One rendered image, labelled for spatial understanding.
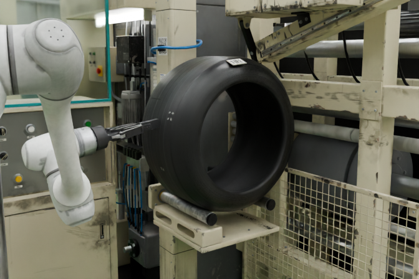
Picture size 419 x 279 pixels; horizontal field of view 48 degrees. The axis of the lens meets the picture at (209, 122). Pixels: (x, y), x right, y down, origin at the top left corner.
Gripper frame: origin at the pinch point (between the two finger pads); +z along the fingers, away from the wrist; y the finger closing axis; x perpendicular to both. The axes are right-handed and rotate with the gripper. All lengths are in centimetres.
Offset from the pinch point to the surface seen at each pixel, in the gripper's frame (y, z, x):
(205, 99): -12.0, 15.9, -6.7
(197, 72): -6.2, 18.1, -15.2
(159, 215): 22.4, 9.6, 43.5
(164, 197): 18.5, 11.3, 35.1
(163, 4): 31, 30, -40
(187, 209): 1.2, 11.3, 35.2
